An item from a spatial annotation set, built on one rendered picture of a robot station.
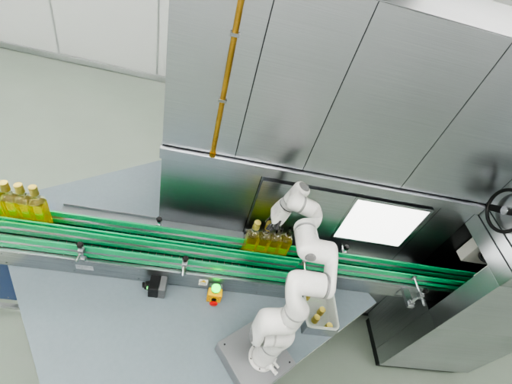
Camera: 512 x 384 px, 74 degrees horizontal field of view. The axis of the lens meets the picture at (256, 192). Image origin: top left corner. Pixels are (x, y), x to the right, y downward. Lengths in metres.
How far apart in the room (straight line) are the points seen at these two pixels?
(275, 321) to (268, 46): 0.95
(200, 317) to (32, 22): 4.14
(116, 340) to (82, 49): 3.87
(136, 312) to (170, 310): 0.16
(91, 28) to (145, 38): 0.62
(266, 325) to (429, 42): 1.12
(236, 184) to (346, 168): 0.52
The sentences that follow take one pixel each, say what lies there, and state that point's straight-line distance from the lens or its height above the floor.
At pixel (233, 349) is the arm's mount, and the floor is 0.84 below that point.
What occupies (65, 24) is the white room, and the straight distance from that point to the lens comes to 4.90.
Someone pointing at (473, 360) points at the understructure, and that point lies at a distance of 2.95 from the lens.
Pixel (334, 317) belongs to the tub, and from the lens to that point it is 1.88.
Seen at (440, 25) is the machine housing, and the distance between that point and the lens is 1.37.
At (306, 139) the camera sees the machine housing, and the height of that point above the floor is 1.57.
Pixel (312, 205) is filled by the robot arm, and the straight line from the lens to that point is 1.38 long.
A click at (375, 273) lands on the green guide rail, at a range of 2.01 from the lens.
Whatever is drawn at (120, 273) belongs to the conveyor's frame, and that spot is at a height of 0.80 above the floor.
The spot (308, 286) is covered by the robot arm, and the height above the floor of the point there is 1.42.
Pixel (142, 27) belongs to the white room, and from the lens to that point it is 4.57.
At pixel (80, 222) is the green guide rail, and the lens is 1.87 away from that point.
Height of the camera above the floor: 2.37
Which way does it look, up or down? 44 degrees down
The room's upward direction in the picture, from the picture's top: 19 degrees clockwise
